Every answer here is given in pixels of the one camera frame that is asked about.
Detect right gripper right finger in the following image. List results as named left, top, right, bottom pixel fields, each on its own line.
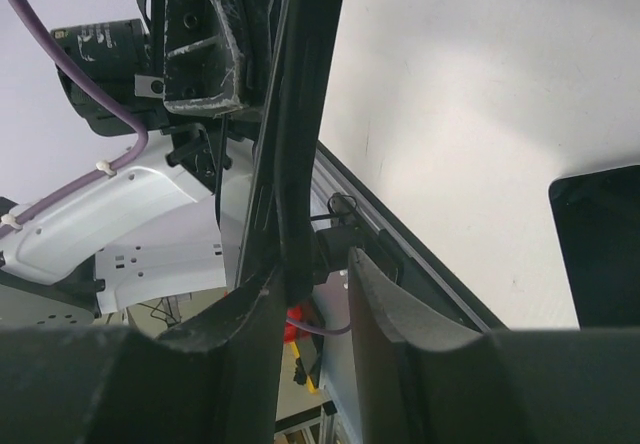
left=348, top=248, right=639, bottom=443

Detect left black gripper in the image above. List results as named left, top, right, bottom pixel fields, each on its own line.
left=50, top=0, right=280, bottom=137

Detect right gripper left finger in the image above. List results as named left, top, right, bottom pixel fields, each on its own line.
left=1, top=269, right=286, bottom=443

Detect black phone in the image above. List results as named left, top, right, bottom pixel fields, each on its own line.
left=236, top=0, right=343, bottom=307

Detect black smartphone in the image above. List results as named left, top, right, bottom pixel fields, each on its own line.
left=549, top=165, right=639, bottom=328

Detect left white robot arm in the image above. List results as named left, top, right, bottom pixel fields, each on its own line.
left=1, top=0, right=280, bottom=327

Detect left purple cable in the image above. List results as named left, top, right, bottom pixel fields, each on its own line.
left=0, top=0, right=150, bottom=240

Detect aluminium front rail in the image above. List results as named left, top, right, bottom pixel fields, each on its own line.
left=314, top=144, right=506, bottom=332

